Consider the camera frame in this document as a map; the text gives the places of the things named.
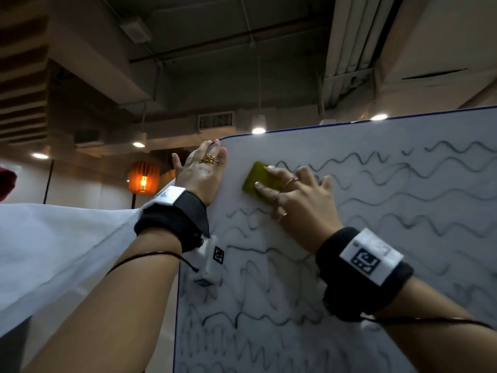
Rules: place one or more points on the person's right hand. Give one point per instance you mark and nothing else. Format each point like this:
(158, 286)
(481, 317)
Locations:
(310, 213)

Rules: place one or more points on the person's left hand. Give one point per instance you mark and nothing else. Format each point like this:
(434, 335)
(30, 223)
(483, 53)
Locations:
(200, 178)

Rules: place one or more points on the yellow and black whiteboard eraser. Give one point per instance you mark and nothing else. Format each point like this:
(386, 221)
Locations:
(258, 178)

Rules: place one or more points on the large scribbled whiteboard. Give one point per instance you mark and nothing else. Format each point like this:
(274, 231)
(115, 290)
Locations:
(349, 268)

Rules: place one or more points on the person's right forearm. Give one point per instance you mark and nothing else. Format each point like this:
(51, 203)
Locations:
(446, 345)

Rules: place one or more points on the person's left forearm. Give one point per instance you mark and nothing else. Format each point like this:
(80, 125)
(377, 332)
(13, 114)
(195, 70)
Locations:
(116, 314)

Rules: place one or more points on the black wristband with marker tag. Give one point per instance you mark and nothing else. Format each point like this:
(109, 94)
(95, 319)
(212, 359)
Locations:
(171, 221)
(341, 283)

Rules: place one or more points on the orange lantern lamp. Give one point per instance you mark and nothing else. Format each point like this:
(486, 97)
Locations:
(143, 177)

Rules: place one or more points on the ceiling air vent grille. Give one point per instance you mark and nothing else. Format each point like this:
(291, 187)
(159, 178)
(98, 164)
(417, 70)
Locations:
(216, 120)

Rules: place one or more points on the white cylinder pendant lamp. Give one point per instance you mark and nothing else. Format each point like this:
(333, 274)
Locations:
(139, 140)
(259, 125)

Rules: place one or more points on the round ceiling spotlight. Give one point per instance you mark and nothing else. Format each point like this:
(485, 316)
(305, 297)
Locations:
(40, 155)
(379, 117)

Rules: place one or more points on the dark red ceiling pipe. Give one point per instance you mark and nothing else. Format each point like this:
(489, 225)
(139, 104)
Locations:
(233, 38)

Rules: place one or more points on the black vertical pole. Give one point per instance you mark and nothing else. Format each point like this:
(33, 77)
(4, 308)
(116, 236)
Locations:
(48, 182)

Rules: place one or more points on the white cloth sheet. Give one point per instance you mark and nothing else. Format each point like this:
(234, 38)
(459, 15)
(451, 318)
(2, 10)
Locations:
(58, 248)

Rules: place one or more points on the white ceiling device box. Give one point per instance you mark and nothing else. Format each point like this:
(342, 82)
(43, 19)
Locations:
(135, 30)

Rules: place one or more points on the white ceiling pipe bundle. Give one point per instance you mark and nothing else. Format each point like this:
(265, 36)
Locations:
(357, 38)

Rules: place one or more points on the dark red object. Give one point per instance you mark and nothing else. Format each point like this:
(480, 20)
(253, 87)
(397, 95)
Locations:
(7, 184)

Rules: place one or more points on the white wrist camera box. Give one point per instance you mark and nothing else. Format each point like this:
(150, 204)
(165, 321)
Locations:
(211, 264)

